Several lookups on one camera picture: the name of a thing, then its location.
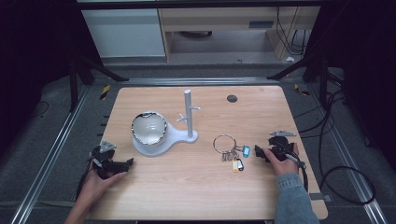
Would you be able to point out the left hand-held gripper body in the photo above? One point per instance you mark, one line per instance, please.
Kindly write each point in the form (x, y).
(107, 161)

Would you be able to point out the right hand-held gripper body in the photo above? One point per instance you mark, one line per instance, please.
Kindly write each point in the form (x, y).
(280, 146)

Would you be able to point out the person's right hand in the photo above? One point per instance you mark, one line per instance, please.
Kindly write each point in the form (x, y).
(283, 166)

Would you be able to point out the person's left hand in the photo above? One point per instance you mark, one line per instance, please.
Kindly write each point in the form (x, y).
(96, 183)

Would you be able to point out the white bowl with silver rim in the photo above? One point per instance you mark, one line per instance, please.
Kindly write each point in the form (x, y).
(149, 128)

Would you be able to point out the yellow black tape strip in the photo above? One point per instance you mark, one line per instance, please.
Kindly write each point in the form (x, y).
(105, 92)

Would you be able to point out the grey stand with pegs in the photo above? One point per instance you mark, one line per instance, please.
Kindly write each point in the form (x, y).
(188, 118)

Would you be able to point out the black metal stand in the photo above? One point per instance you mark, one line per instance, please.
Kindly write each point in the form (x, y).
(73, 87)
(323, 81)

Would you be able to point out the small white floor object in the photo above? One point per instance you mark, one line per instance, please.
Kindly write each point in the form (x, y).
(290, 59)

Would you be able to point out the white cabinet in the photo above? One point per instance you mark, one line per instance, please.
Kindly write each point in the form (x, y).
(124, 32)

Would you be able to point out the light wooden desk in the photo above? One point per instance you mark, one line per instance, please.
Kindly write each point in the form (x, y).
(218, 19)

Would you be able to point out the aluminium floor rail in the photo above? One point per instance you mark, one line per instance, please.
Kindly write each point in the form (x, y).
(49, 155)
(351, 174)

